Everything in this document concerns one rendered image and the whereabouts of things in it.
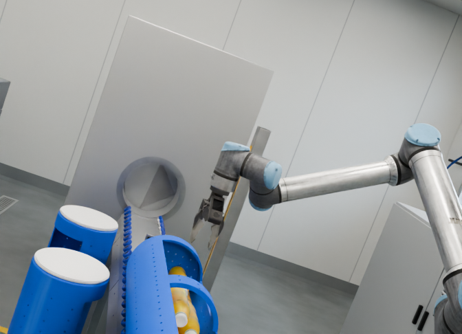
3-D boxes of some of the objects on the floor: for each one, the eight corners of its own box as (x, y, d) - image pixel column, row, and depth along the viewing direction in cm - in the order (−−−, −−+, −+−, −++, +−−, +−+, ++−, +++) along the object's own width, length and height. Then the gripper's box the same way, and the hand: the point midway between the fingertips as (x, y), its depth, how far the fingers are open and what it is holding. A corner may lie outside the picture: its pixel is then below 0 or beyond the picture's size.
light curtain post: (152, 435, 310) (269, 129, 288) (152, 442, 304) (271, 131, 283) (141, 432, 308) (257, 125, 287) (141, 440, 303) (260, 127, 281)
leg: (84, 363, 353) (118, 266, 345) (83, 368, 347) (118, 270, 339) (74, 360, 352) (108, 264, 344) (73, 365, 346) (108, 267, 338)
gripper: (234, 190, 214) (213, 244, 217) (202, 179, 211) (181, 234, 214) (238, 196, 206) (216, 252, 208) (205, 185, 203) (183, 242, 206)
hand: (201, 242), depth 208 cm, fingers open, 5 cm apart
